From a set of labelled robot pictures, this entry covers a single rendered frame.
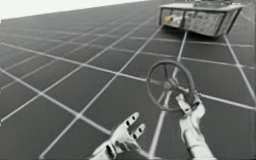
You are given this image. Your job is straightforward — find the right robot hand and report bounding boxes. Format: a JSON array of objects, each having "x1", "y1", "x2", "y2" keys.
[{"x1": 175, "y1": 91, "x2": 206, "y2": 134}]

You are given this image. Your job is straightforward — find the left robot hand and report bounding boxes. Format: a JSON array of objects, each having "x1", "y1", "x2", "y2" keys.
[{"x1": 109, "y1": 111, "x2": 147, "y2": 155}]

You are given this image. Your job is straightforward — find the dark steering wheel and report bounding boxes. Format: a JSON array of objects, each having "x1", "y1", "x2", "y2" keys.
[{"x1": 146, "y1": 59, "x2": 197, "y2": 113}]

